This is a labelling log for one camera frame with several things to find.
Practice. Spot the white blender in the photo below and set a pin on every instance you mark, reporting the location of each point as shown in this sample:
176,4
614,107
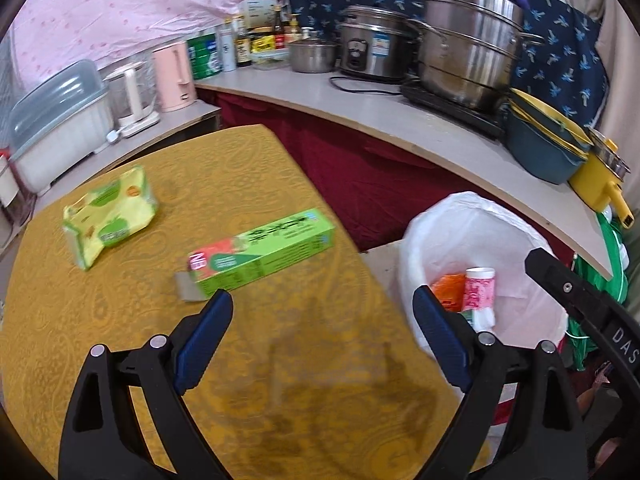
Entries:
131,95

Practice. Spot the yellow bowl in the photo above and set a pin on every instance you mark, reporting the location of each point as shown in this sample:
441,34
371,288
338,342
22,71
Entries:
550,115

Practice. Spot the black induction cooker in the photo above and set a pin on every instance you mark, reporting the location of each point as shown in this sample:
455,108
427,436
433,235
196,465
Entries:
435,105

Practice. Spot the pink flowered paper cup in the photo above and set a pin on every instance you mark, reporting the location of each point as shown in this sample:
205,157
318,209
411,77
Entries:
479,292

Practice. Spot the yellow patterned tablecloth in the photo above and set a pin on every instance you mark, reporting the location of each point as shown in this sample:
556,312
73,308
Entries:
300,385

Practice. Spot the beige curtain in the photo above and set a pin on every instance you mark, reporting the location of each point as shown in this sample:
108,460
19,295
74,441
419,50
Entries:
620,60

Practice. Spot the small steel bowl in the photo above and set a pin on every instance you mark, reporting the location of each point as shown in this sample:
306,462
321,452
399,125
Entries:
612,157

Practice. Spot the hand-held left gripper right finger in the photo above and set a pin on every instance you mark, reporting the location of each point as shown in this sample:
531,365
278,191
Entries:
440,335

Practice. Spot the green red carton box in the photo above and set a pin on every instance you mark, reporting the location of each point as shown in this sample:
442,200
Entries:
260,255

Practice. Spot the white power plug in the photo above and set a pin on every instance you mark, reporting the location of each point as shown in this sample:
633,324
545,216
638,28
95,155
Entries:
114,136

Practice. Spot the white dish box blue lid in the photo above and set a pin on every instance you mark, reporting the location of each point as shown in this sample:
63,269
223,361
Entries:
60,145

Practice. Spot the green tin can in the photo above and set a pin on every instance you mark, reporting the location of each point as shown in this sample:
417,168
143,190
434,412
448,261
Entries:
205,57

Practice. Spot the small steel pot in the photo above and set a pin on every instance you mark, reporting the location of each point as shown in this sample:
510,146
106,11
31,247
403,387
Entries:
312,57

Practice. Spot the clear food container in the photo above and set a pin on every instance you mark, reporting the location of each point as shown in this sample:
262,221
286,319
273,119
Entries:
270,61

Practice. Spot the yellow-green wet wipes pack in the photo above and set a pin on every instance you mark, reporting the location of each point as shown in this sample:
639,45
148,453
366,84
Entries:
110,210

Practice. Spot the pink dotted sheet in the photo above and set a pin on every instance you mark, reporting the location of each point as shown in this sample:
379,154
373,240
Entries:
125,5

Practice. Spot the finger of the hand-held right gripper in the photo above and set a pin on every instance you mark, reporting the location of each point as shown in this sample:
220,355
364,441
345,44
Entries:
590,320

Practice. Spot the large steel steamer pot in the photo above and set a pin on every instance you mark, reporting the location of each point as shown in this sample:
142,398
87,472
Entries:
465,60

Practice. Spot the trash bin with white liner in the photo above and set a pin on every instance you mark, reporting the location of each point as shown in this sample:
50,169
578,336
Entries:
450,220

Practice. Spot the steel rice cooker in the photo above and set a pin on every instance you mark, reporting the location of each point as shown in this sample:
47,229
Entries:
370,50

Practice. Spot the tall dark bottle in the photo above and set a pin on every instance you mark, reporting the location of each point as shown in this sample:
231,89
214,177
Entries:
278,30

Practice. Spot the orange plastic bag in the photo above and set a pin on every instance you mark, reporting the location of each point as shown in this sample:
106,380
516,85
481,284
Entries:
447,287

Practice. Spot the stacked blue yellow bowls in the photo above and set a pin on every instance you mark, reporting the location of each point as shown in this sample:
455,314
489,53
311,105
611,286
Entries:
540,160

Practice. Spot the pink electric kettle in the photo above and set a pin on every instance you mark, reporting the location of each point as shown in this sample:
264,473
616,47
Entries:
172,77

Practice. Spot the dark red cloth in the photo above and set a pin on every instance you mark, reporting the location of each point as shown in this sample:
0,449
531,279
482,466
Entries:
350,160

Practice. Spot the green bag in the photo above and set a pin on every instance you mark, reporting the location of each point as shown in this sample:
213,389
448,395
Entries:
612,260

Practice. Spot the white canister red lid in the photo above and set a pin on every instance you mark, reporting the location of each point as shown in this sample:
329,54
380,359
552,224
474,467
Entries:
6,180

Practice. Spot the dark sauce bottle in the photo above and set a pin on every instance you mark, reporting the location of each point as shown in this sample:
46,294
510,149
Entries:
243,47

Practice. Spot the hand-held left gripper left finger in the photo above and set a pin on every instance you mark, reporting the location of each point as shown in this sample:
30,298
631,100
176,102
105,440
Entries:
207,335

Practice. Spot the yellow label jar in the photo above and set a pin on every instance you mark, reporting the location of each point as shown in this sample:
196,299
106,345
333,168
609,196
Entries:
262,42

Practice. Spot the white bottle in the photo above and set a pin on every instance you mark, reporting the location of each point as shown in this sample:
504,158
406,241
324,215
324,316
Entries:
228,50

